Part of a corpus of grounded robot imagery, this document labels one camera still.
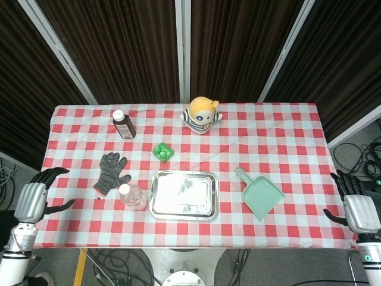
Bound yellow striped plush doll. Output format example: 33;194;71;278
182;96;224;135

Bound grey floor cables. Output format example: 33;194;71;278
0;156;23;215

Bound stainless steel tray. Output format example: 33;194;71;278
149;170;220;222

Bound dark brown curtain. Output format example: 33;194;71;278
0;0;381;172

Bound red white checkered tablecloth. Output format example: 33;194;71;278
32;102;358;250

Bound brown medicine bottle white cap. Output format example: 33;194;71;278
112;110;136;139

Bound transparent water bottle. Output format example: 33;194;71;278
118;183;148;212

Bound green plastic toy block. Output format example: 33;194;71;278
152;142;175;163

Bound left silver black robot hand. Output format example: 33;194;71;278
13;167;76;223

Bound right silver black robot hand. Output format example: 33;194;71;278
323;170;381;234

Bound mint green dustpan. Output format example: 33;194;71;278
234;166;285;222

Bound yellow floor tape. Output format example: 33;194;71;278
72;248;89;286

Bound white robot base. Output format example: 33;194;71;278
139;247;227;286

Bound black cable bundle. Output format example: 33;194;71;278
332;142;381;191

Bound black floor cables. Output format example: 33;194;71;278
28;247;257;286

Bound grey knitted work glove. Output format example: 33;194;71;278
93;152;132;196

